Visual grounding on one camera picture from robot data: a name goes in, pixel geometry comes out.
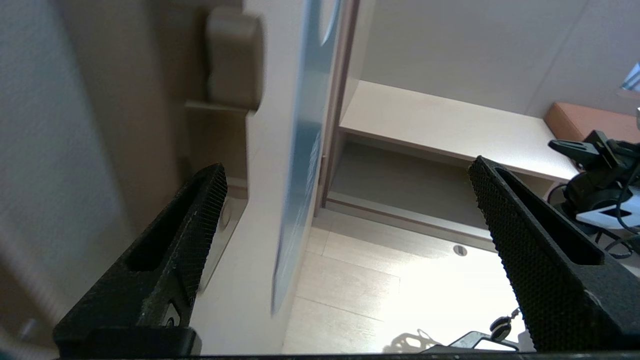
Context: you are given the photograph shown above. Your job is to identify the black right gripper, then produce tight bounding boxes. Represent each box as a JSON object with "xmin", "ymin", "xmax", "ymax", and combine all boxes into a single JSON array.
[{"xmin": 548, "ymin": 130, "xmax": 640, "ymax": 173}]

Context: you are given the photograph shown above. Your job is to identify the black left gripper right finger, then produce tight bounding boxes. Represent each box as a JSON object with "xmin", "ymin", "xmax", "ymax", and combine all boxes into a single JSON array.
[{"xmin": 467, "ymin": 156, "xmax": 640, "ymax": 353}]

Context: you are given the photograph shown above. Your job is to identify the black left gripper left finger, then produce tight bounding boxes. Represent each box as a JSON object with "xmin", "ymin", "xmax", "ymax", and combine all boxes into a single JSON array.
[{"xmin": 52, "ymin": 162, "xmax": 229, "ymax": 357}]

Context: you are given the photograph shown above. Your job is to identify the white and blue door hanger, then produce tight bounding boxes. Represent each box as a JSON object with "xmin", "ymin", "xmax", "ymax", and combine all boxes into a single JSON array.
[{"xmin": 270, "ymin": 0, "xmax": 347, "ymax": 317}]

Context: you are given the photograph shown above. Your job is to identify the white closet shelf board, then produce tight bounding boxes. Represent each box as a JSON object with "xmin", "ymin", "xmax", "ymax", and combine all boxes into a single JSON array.
[{"xmin": 339, "ymin": 80, "xmax": 581, "ymax": 184}]

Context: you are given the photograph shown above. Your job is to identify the metal door handle lever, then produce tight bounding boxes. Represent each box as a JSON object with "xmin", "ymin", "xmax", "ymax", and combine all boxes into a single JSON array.
[{"xmin": 205, "ymin": 6, "xmax": 266, "ymax": 112}]

